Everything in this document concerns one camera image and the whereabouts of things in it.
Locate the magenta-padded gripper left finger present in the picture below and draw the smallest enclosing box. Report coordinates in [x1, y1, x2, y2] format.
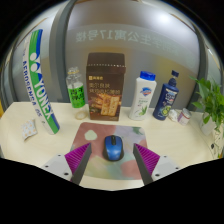
[40, 142, 93, 186]

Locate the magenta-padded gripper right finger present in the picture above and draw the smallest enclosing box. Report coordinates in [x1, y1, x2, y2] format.
[132, 143, 183, 186]

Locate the blue and black computer mouse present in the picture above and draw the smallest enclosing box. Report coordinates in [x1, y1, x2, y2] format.
[102, 134, 125, 162]

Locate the pastel floral print mouse pad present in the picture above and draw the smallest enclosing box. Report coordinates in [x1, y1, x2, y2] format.
[70, 121, 149, 181]

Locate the crumpled white tissue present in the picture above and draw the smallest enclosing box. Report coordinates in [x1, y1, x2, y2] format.
[168, 108, 180, 123]

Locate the small white patterned packet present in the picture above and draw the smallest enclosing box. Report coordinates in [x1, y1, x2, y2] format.
[20, 119, 38, 141]

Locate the small round lidded jar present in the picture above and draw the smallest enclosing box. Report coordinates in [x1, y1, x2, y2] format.
[177, 107, 193, 127]

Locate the white bottle with blue cap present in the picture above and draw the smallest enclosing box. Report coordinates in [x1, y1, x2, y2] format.
[128, 70, 158, 121]

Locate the dark blue pump bottle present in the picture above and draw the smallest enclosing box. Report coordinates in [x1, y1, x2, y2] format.
[152, 69, 180, 122]

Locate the clear bottle with green label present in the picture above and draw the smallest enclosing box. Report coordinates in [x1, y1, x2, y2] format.
[65, 66, 89, 121]

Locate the brown cardboard snack box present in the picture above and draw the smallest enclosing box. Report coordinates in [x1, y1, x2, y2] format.
[85, 52, 127, 122]

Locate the white green shuttlecock tube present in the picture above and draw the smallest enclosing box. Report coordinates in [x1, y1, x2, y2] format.
[22, 29, 61, 136]

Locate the green plant in white pot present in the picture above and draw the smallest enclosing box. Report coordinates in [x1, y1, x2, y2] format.
[189, 75, 224, 160]

